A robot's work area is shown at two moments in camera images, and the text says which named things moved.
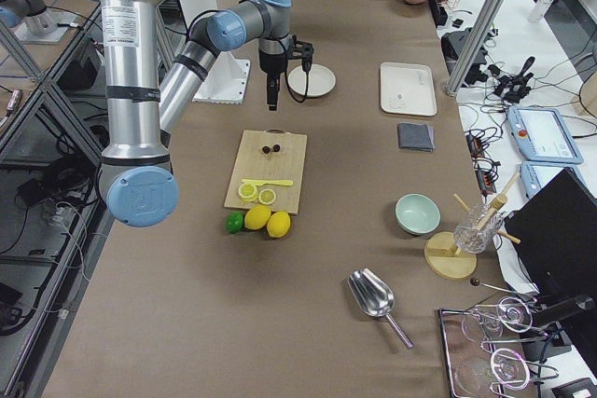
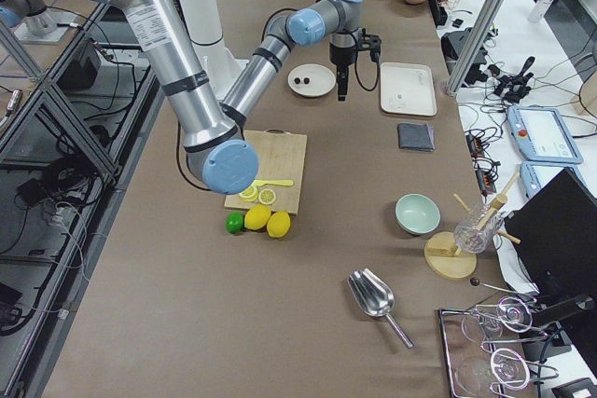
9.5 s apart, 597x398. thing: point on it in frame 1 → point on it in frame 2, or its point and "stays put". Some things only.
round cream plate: [321, 80] stays put
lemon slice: [247, 192] stays put
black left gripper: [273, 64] → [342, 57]
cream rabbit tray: [408, 89] stays put
